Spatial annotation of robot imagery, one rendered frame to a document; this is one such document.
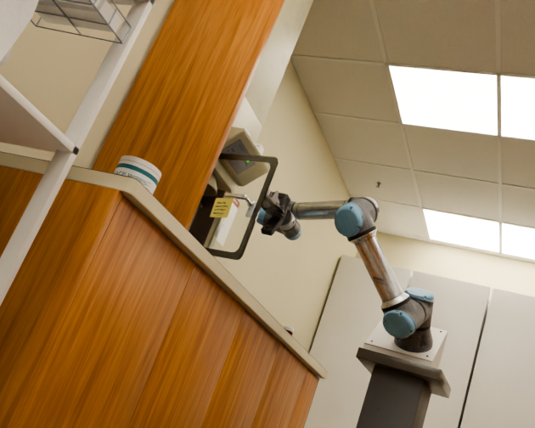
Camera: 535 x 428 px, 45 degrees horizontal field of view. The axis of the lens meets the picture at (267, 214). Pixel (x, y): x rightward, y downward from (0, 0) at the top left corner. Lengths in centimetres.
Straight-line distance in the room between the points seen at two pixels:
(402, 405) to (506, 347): 270
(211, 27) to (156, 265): 122
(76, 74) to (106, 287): 106
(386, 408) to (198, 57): 153
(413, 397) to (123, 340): 120
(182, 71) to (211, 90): 18
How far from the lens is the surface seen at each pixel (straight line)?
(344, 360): 528
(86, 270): 160
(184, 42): 275
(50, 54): 242
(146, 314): 185
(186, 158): 239
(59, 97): 247
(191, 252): 193
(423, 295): 257
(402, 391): 257
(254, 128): 279
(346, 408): 520
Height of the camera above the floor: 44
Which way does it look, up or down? 20 degrees up
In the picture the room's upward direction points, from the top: 21 degrees clockwise
